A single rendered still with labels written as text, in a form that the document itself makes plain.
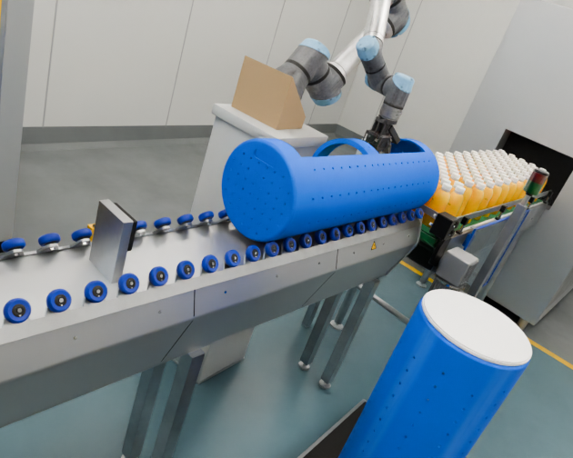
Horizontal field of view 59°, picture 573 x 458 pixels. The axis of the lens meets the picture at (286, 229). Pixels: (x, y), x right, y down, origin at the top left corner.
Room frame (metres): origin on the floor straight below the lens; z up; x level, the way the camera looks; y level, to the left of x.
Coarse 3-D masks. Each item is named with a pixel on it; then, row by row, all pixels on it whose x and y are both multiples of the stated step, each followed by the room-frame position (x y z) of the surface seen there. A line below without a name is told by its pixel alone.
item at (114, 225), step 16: (112, 208) 0.95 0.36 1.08; (96, 224) 0.96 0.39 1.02; (112, 224) 0.93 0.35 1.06; (128, 224) 0.92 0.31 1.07; (96, 240) 0.95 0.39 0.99; (112, 240) 0.92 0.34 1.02; (128, 240) 0.92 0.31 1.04; (96, 256) 0.95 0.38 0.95; (112, 256) 0.92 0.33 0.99; (112, 272) 0.91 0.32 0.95
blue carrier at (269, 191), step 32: (256, 160) 1.31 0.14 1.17; (288, 160) 1.26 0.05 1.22; (320, 160) 1.37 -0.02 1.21; (352, 160) 1.49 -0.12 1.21; (384, 160) 1.64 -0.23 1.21; (416, 160) 1.82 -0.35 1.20; (224, 192) 1.35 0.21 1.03; (256, 192) 1.29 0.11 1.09; (288, 192) 1.23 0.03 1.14; (320, 192) 1.31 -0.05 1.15; (352, 192) 1.43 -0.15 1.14; (384, 192) 1.59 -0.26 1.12; (416, 192) 1.78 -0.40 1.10; (256, 224) 1.27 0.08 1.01; (288, 224) 1.22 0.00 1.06; (320, 224) 1.36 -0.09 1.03
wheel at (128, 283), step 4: (124, 276) 0.87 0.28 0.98; (128, 276) 0.88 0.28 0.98; (132, 276) 0.89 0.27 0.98; (136, 276) 0.90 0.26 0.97; (120, 280) 0.87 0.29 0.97; (124, 280) 0.87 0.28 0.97; (128, 280) 0.88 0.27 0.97; (132, 280) 0.88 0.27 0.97; (136, 280) 0.89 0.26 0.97; (120, 284) 0.86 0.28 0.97; (124, 284) 0.86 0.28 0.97; (128, 284) 0.87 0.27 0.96; (132, 284) 0.88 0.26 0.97; (136, 284) 0.89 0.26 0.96; (120, 288) 0.86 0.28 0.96; (124, 288) 0.86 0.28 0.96; (128, 288) 0.87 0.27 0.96; (132, 288) 0.87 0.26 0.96; (136, 288) 0.88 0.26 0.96; (124, 292) 0.86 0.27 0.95; (128, 292) 0.86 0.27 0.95; (132, 292) 0.87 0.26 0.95
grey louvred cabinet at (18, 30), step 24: (24, 0) 2.05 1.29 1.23; (24, 24) 2.05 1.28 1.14; (24, 48) 2.06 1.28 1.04; (24, 72) 2.07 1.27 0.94; (24, 96) 2.08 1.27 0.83; (0, 120) 2.00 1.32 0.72; (0, 144) 2.00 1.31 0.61; (0, 168) 2.01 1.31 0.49; (0, 192) 2.02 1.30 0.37; (0, 216) 2.03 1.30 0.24; (0, 240) 2.03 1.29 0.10
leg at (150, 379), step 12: (144, 372) 1.21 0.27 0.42; (156, 372) 1.21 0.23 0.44; (144, 384) 1.20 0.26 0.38; (156, 384) 1.22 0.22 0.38; (144, 396) 1.19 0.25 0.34; (144, 408) 1.20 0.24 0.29; (132, 420) 1.21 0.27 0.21; (144, 420) 1.21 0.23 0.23; (132, 432) 1.20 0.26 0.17; (144, 432) 1.22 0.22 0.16; (132, 444) 1.19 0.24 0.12; (132, 456) 1.20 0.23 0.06
